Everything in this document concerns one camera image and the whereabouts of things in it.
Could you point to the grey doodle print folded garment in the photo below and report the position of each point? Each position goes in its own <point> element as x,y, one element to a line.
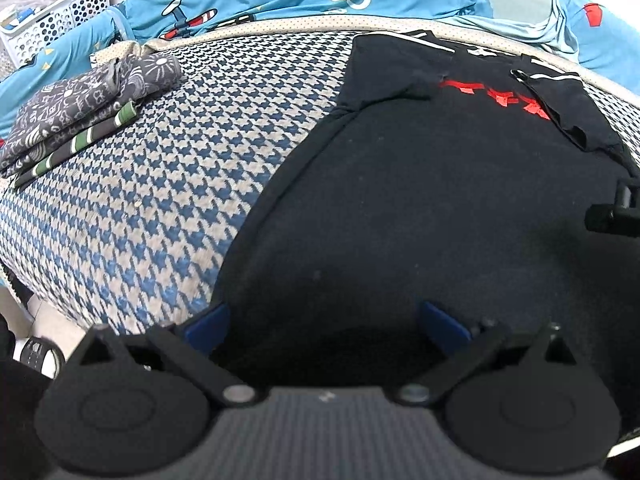
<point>65,110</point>

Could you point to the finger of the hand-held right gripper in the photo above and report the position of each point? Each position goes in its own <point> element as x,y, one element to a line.
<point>620,215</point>

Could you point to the black t-shirt red print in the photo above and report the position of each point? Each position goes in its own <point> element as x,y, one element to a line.
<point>425,185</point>

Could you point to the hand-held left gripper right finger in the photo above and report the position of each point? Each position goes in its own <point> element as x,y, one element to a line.
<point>442,325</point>

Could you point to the green striped folded garment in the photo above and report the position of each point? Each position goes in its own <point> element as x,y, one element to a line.
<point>85,137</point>

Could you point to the white black shoe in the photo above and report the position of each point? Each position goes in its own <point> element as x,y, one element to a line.
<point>35,357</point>

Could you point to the person's dark trouser leg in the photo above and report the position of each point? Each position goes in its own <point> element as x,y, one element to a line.
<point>15,410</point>

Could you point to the white plastic basket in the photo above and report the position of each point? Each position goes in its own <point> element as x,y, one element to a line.
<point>45,27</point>

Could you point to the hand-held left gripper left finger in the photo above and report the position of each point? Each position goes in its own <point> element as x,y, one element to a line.
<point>207,325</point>

